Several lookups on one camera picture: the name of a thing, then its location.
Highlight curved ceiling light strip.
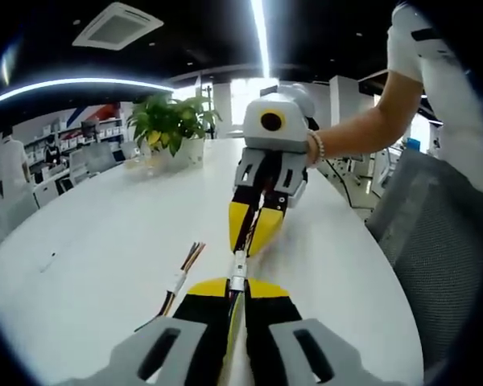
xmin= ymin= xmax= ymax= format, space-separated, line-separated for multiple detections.
xmin=0 ymin=77 xmax=174 ymax=109

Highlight JST connector cable with plug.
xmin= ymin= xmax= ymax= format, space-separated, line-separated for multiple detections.
xmin=232 ymin=188 xmax=269 ymax=277

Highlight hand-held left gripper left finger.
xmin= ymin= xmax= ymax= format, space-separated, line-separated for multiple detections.
xmin=76 ymin=276 xmax=229 ymax=386

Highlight grey mesh office chair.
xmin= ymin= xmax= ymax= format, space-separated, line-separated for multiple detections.
xmin=365 ymin=149 xmax=483 ymax=381

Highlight long ceiling light strip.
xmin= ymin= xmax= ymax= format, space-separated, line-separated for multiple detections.
xmin=250 ymin=0 xmax=275 ymax=78

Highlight white bead bracelet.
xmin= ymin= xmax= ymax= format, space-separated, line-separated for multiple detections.
xmin=307 ymin=130 xmax=327 ymax=168

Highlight green potted plant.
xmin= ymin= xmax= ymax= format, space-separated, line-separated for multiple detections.
xmin=126 ymin=93 xmax=223 ymax=158

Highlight JST connector cable with socket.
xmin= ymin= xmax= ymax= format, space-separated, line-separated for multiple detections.
xmin=224 ymin=272 xmax=250 ymax=386

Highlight white plant pot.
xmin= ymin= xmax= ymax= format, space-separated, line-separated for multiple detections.
xmin=139 ymin=138 xmax=205 ymax=170

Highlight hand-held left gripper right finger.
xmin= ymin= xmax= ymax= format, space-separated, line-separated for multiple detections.
xmin=244 ymin=279 xmax=394 ymax=386

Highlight ceiling air conditioner vent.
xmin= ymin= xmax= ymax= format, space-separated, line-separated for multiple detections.
xmin=72 ymin=1 xmax=165 ymax=51

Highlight spare multicolour connector cable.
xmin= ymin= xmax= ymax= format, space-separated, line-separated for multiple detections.
xmin=159 ymin=240 xmax=207 ymax=318

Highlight thin black cable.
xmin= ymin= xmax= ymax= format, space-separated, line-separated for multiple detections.
xmin=324 ymin=158 xmax=372 ymax=211

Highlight white storage shelves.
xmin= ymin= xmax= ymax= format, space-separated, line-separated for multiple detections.
xmin=14 ymin=107 xmax=126 ymax=156

